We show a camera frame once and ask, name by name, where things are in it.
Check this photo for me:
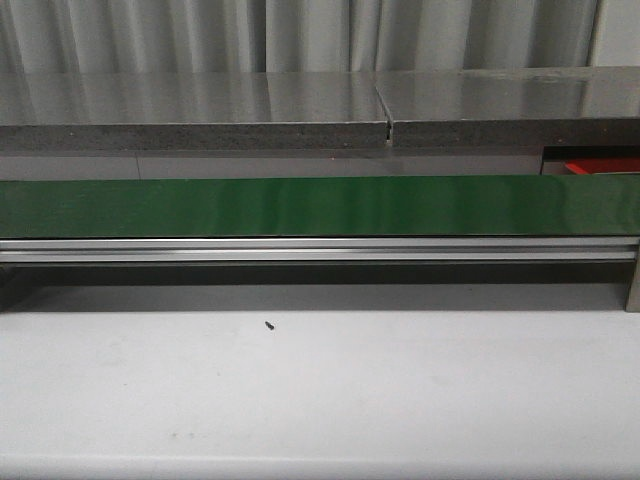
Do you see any right grey stone countertop slab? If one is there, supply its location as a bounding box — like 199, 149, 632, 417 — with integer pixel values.
375, 66, 639, 148

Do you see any white pleated curtain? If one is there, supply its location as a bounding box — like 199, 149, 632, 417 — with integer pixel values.
1, 1, 600, 74

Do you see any left grey stone countertop slab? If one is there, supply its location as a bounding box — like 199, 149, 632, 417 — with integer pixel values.
1, 73, 389, 152

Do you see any steel conveyor support bracket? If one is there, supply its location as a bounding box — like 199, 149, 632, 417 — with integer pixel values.
621, 237, 639, 313

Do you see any red plastic tray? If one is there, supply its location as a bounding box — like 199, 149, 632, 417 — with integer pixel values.
564, 157, 640, 175

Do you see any green conveyor belt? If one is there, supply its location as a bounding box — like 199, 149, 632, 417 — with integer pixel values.
1, 175, 639, 239

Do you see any grey stone countertop slab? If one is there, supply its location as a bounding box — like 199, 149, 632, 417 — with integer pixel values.
375, 66, 639, 148
1, 73, 389, 152

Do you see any aluminium conveyor frame rail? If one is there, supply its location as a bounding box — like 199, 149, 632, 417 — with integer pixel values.
1, 236, 639, 264

